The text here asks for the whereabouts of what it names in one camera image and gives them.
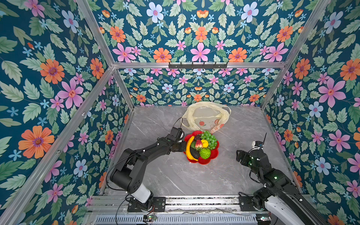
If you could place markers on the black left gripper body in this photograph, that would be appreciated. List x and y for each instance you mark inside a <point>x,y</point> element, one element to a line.
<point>179,146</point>

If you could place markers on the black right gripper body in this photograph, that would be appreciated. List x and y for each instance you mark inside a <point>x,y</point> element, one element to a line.
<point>242,156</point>

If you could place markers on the yellow banana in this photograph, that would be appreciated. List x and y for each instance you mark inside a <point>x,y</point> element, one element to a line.
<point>188,152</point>

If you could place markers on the dark brown fruit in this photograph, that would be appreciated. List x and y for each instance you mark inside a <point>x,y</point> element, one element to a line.
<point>197,137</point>

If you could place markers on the red fruit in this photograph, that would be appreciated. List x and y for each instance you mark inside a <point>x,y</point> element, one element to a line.
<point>198,144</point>

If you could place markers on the red flower-shaped plastic plate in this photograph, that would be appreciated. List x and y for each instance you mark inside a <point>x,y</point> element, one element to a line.
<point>214,153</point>

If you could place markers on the yellow bumpy fruit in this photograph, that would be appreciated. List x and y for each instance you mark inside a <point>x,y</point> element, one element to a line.
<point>205,143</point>

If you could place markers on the light green custard apple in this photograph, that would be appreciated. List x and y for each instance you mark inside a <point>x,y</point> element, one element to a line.
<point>205,153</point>

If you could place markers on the green grape bunch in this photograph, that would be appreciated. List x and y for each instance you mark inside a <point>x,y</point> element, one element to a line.
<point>213,142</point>

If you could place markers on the yellowish translucent plastic bag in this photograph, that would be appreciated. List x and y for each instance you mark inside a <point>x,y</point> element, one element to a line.
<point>206,116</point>

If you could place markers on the dark rough avocado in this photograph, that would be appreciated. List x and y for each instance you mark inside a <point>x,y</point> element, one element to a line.
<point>195,154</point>

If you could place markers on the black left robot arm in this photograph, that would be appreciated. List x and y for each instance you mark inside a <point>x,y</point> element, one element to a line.
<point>129,171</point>

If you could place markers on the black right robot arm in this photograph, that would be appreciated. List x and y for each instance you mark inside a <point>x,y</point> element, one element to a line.
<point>278,194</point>

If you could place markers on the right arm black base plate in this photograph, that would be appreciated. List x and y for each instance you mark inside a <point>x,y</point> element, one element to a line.
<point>247,203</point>

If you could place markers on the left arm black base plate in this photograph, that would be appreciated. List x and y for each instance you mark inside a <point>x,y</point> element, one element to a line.
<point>154,204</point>

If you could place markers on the aluminium frame rail base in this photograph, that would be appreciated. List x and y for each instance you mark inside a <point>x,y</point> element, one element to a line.
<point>179,210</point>

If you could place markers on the black hook rail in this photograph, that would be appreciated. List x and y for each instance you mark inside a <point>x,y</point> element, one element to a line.
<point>198,65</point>

